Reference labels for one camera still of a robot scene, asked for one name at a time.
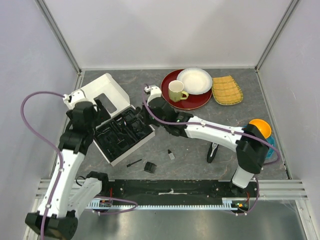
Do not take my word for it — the white clipper kit box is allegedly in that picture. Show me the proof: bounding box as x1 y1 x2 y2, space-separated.
69 73 155 167

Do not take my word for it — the small oil bottle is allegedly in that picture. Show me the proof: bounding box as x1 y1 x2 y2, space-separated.
167 149 175 160

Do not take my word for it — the black cleaning brush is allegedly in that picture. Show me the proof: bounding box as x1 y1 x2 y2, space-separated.
126 159 142 168

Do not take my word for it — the black comb guard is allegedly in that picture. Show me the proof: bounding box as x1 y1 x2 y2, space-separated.
143 161 157 174

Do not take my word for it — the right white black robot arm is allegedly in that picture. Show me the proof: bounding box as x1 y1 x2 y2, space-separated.
141 85 271 197

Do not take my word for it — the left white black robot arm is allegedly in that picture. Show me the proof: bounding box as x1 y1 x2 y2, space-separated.
20 90 110 240

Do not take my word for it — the black silver hair clipper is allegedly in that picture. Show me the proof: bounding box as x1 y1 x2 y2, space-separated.
206 143 219 163

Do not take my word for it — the yellow-green mug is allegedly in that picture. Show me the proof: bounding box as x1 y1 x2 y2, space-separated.
168 80 189 103

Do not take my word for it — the red round plate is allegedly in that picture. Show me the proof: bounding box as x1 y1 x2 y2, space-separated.
160 69 212 110

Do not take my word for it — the white paper plate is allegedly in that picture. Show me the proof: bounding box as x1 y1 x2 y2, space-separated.
176 67 213 95

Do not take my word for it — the woven bamboo tray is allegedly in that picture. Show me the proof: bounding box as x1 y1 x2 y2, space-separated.
211 75 244 106

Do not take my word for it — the orange bowl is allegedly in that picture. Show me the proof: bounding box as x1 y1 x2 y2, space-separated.
249 118 272 139

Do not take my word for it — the blue dotted plate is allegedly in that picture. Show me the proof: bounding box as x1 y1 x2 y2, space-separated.
264 136 277 161

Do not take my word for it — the white cable duct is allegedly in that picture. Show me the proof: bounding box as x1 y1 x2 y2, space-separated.
85 198 250 211

